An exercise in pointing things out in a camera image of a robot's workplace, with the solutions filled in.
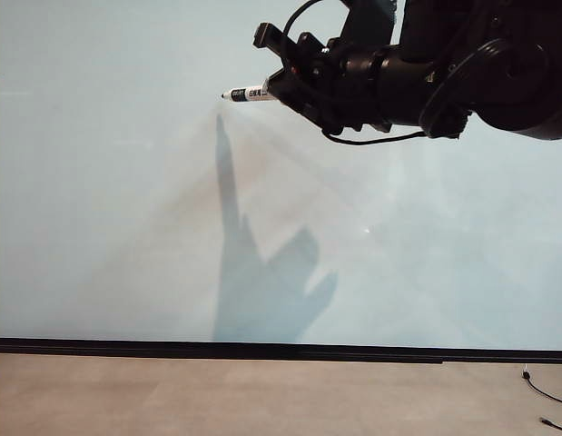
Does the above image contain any white marker pen black cap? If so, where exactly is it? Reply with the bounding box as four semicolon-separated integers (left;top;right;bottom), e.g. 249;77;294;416
220;79;271;104

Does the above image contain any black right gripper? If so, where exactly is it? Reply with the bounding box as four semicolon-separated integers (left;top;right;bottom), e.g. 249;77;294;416
253;22;355;136

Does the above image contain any white whiteboard with black frame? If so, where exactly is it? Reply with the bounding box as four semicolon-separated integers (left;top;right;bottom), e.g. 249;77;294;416
0;0;562;365

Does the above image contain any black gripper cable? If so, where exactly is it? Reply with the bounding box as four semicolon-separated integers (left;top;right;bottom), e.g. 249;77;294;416
321;129;428;147
281;0;326;41

